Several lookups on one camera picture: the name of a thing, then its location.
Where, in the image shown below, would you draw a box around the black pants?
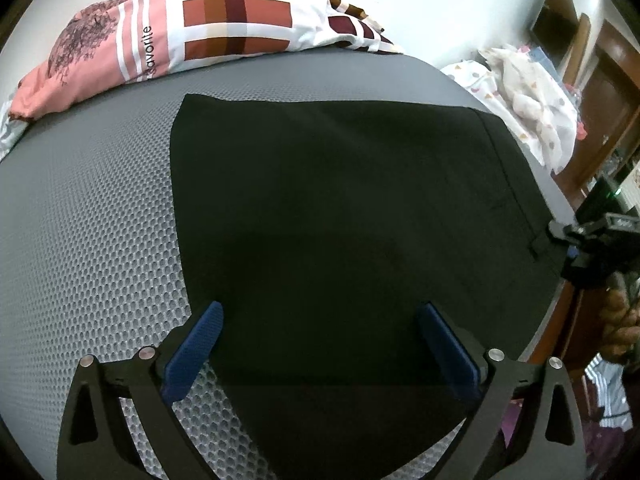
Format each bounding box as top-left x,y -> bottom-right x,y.
170,94 -> 565,479

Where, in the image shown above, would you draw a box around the purple floral clothing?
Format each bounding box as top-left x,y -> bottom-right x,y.
499,353 -> 637,470

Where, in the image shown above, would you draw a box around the person's right hand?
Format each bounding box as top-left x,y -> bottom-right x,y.
599,272 -> 639,363

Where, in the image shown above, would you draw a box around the brown wooden cabinet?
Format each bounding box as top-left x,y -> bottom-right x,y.
529,0 -> 639,207

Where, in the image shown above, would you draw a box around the grey mesh mattress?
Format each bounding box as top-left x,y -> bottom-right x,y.
0,46 -> 576,480

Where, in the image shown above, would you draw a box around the white triangle-print blanket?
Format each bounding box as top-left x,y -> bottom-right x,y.
440,44 -> 586,174

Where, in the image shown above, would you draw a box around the grey cloth under pillow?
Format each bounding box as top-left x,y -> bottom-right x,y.
0,100 -> 28,160

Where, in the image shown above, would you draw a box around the pink checkered pillow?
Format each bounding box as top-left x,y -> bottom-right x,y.
2,0 -> 396,122

